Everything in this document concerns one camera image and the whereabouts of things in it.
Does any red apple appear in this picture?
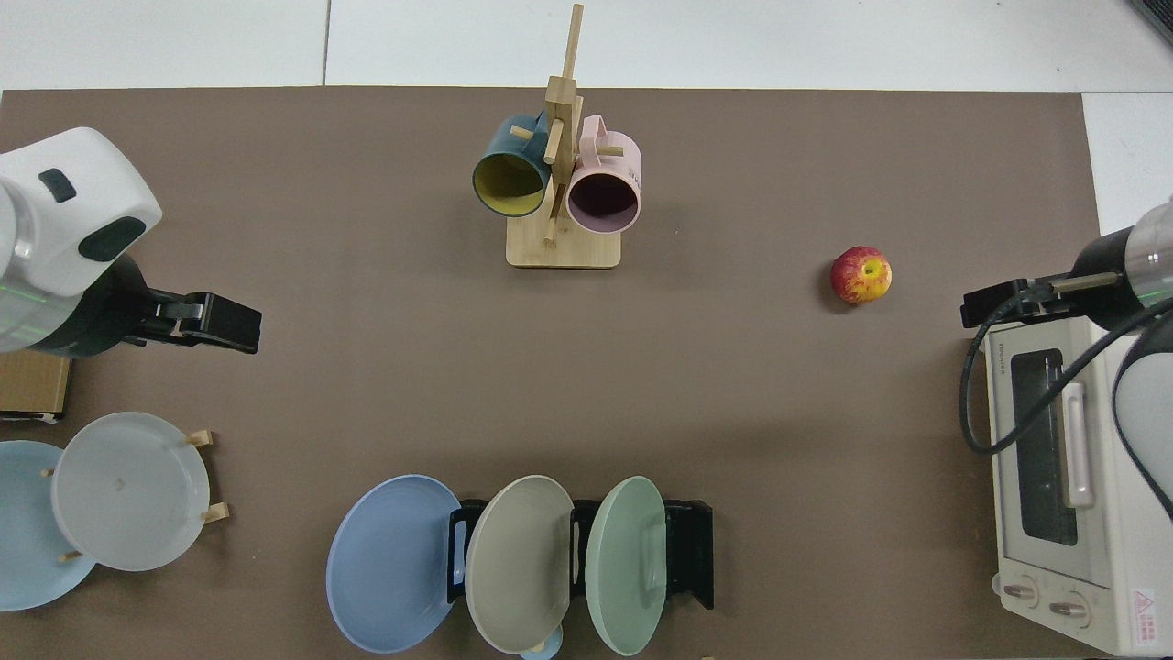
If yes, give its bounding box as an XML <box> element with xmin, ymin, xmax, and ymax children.
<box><xmin>830</xmin><ymin>245</ymin><xmax>893</xmax><ymax>306</ymax></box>

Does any small blue round thing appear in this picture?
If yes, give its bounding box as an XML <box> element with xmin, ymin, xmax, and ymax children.
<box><xmin>519</xmin><ymin>625</ymin><xmax>564</xmax><ymax>660</ymax></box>

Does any dark stand base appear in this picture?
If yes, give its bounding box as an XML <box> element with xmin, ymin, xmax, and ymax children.
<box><xmin>1130</xmin><ymin>0</ymin><xmax>1173</xmax><ymax>49</ymax></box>

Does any wooden plate rack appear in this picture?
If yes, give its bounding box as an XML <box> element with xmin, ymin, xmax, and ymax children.
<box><xmin>40</xmin><ymin>428</ymin><xmax>231</xmax><ymax>563</ymax></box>

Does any dark teal cup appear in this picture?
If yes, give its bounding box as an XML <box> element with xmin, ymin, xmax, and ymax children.
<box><xmin>471</xmin><ymin>112</ymin><xmax>553</xmax><ymax>219</ymax></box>

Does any black dish rack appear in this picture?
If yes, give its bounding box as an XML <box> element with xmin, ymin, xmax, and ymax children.
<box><xmin>445</xmin><ymin>498</ymin><xmax>715</xmax><ymax>611</ymax></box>

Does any beige plate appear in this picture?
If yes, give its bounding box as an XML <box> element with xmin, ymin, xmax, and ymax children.
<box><xmin>464</xmin><ymin>474</ymin><xmax>576</xmax><ymax>655</ymax></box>

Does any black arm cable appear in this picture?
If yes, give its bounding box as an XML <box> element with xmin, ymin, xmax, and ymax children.
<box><xmin>959</xmin><ymin>286</ymin><xmax>1173</xmax><ymax>456</ymax></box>

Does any brown table cloth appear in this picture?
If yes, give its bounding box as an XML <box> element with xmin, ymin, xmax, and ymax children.
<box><xmin>0</xmin><ymin>86</ymin><xmax>1112</xmax><ymax>660</ymax></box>

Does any wooden cup stand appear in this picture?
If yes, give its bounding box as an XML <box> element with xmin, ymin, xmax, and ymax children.
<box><xmin>505</xmin><ymin>4</ymin><xmax>625</xmax><ymax>270</ymax></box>

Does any pale green plate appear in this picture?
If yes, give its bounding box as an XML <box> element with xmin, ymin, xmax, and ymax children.
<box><xmin>585</xmin><ymin>475</ymin><xmax>668</xmax><ymax>657</ymax></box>

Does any grey plate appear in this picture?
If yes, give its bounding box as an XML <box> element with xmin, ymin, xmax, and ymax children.
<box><xmin>49</xmin><ymin>411</ymin><xmax>213</xmax><ymax>573</ymax></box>

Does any pink cup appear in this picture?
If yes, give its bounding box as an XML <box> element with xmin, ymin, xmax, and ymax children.
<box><xmin>565</xmin><ymin>114</ymin><xmax>643</xmax><ymax>234</ymax></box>

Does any pale toaster oven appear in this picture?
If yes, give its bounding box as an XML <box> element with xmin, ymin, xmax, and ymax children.
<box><xmin>984</xmin><ymin>310</ymin><xmax>1173</xmax><ymax>658</ymax></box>

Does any light blue plate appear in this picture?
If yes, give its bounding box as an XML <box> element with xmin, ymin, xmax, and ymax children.
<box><xmin>0</xmin><ymin>439</ymin><xmax>99</xmax><ymax>612</ymax></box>

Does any wire basket with wooden floor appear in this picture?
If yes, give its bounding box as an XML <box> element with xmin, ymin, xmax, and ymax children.
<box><xmin>0</xmin><ymin>351</ymin><xmax>73</xmax><ymax>424</ymax></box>

